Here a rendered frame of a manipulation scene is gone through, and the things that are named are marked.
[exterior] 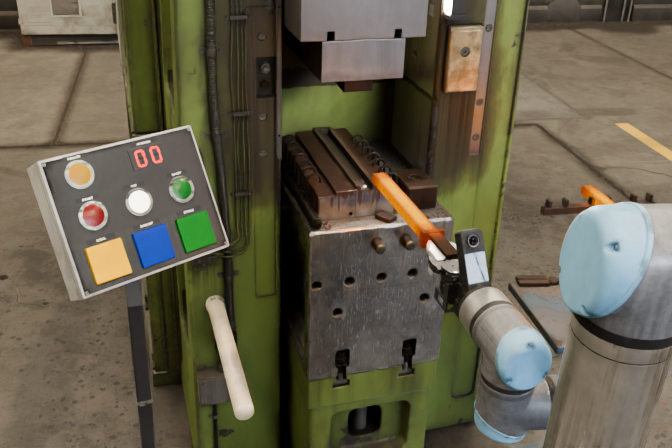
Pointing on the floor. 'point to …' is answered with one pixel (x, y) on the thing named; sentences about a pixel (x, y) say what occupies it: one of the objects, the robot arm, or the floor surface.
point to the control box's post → (140, 361)
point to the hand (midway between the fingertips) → (436, 240)
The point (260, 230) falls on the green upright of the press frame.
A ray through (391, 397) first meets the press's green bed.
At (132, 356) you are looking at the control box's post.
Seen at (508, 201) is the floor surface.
